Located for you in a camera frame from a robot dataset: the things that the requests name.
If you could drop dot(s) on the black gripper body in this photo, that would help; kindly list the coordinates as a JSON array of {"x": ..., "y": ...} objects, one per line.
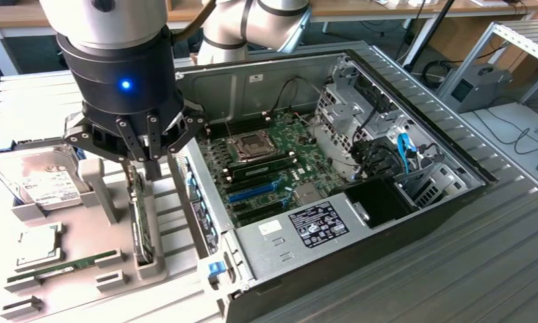
[{"x": 116, "y": 67}]

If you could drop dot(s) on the graphics card with black fan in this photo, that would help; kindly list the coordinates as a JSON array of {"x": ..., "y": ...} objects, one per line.
[{"x": 138, "y": 202}]

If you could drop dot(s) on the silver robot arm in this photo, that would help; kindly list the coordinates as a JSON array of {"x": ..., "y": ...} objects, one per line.
[{"x": 108, "y": 20}]

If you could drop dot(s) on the blue disk caddy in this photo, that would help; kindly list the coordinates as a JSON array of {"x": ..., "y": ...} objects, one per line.
[{"x": 80, "y": 153}]

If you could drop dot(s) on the thin socket locking lever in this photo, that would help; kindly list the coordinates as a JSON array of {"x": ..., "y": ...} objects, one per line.
[{"x": 228, "y": 128}]

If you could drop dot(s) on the metal CPU socket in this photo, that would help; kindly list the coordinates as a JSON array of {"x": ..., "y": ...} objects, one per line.
[{"x": 250, "y": 146}]

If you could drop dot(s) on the silver hard disk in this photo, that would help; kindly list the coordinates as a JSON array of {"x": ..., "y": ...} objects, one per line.
[{"x": 36, "y": 175}]

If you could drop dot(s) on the long black expansion slot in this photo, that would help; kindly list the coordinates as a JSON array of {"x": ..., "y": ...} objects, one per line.
[
  {"x": 264, "y": 215},
  {"x": 260, "y": 207},
  {"x": 244, "y": 187}
]

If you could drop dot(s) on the installed RAM stick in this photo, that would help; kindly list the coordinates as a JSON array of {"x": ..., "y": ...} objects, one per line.
[{"x": 260, "y": 171}]

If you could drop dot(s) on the blue expansion slot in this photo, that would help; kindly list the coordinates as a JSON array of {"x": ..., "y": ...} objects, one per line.
[{"x": 250, "y": 193}]

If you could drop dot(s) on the green motherboard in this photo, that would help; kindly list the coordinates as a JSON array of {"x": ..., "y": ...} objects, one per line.
[{"x": 296, "y": 148}]

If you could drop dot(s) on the silver CPU chip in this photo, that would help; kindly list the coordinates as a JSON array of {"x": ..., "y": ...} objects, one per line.
[{"x": 37, "y": 247}]

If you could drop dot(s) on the silver chipset heatsink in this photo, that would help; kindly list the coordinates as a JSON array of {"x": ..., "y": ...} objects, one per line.
[{"x": 312, "y": 195}]

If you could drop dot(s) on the silver power supply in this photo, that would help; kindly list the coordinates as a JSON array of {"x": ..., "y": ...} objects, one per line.
[{"x": 260, "y": 249}]

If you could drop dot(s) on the blue case latch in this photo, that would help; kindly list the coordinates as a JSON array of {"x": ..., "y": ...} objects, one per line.
[{"x": 216, "y": 269}]

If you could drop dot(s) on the green RAM stick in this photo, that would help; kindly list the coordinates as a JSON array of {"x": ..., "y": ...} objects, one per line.
[{"x": 53, "y": 269}]

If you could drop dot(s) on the silver drive cage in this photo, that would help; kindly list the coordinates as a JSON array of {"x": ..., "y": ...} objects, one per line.
[{"x": 341, "y": 111}]

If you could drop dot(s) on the grey parts rack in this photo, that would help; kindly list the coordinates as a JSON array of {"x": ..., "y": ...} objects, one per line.
[{"x": 72, "y": 289}]

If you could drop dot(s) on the long wooden desk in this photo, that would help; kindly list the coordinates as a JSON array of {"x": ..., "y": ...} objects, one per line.
[{"x": 362, "y": 11}]

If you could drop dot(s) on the silver disk bay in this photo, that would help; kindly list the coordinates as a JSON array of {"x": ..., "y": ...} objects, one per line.
[{"x": 430, "y": 188}]

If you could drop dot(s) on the open black PC case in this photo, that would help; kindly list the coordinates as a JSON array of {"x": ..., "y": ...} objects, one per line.
[{"x": 430, "y": 255}]

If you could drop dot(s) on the black slanted stand pole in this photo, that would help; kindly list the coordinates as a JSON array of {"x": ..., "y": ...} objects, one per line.
[{"x": 437, "y": 23}]

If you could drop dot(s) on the wooden desk white frame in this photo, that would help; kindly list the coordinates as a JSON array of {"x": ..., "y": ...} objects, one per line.
[{"x": 13, "y": 18}]

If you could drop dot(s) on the white case wall sticker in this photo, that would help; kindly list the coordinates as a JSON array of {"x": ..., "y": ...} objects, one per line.
[{"x": 257, "y": 78}]

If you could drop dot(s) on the aluminium frame table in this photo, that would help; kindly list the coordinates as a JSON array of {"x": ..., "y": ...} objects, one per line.
[{"x": 520, "y": 37}]

